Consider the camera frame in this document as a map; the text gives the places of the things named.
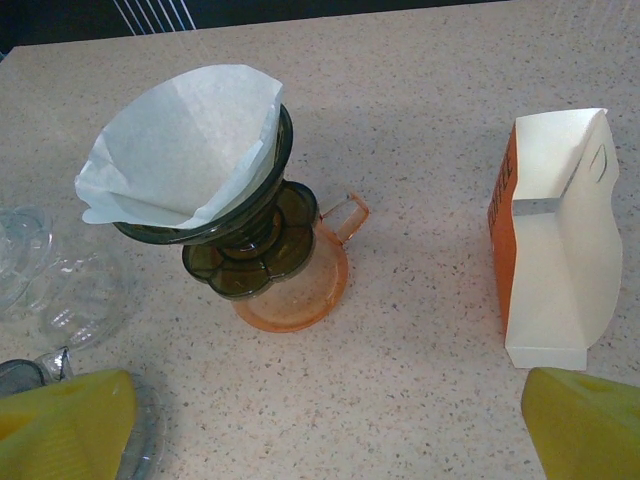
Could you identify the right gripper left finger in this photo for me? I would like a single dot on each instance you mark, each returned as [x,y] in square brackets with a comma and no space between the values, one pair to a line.
[60,430]

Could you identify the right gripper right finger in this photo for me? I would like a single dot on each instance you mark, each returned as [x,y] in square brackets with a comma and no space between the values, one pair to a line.
[585,430]

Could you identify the smoke grey plastic carafe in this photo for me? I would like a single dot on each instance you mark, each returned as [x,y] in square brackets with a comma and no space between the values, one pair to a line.
[20,372]

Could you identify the clear plastic carafe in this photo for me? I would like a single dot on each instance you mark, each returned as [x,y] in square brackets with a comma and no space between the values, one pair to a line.
[80,300]

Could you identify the orange coffee filter box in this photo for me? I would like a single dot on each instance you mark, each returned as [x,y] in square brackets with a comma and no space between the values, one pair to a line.
[550,275]

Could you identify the clear glass beaker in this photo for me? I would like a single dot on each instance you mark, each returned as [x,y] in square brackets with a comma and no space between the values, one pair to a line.
[25,240]

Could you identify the olive green coffee dripper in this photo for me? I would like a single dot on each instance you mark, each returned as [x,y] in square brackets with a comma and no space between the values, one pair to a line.
[250,260]

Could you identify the white paper coffee filter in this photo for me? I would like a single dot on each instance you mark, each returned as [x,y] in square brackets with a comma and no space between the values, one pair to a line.
[190,150]

